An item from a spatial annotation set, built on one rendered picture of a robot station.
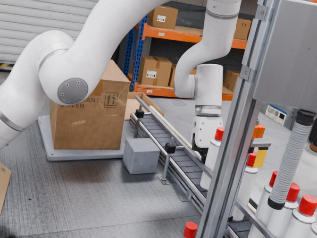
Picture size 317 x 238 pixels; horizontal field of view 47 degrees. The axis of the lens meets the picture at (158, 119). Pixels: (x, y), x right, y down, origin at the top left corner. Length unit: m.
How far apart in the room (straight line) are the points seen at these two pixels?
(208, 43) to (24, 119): 0.54
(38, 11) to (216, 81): 4.00
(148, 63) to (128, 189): 3.53
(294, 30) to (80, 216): 0.72
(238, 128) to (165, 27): 3.85
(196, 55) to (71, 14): 4.00
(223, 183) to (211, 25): 0.44
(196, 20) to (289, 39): 4.85
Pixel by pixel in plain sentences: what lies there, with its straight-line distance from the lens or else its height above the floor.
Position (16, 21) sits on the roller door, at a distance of 5.00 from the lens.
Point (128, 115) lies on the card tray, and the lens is 1.76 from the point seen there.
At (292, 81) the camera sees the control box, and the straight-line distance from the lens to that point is 0.72.
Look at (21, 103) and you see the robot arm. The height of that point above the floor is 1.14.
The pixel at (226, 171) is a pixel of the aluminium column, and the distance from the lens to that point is 0.82.
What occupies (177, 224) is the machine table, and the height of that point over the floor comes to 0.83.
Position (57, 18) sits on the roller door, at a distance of 4.99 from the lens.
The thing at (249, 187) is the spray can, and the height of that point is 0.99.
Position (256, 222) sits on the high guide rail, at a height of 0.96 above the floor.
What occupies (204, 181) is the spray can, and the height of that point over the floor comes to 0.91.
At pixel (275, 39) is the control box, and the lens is 0.70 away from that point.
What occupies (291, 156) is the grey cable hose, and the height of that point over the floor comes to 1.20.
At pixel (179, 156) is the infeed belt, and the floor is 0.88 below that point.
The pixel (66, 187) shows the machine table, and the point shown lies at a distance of 1.17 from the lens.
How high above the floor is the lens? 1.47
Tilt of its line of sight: 21 degrees down
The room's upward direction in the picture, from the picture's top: 11 degrees clockwise
